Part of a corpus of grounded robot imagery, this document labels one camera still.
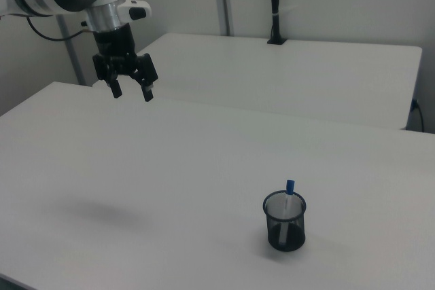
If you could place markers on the white marker with blue cap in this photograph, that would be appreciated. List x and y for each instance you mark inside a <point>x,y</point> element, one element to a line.
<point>290,186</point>

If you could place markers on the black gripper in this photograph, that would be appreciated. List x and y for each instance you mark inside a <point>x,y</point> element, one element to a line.
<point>115,49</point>

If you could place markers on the black camera stand pole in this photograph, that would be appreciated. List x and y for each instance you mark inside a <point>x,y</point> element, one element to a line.
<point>274,1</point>

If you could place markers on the black mesh pen cup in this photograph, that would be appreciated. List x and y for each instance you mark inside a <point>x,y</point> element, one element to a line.
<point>287,232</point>

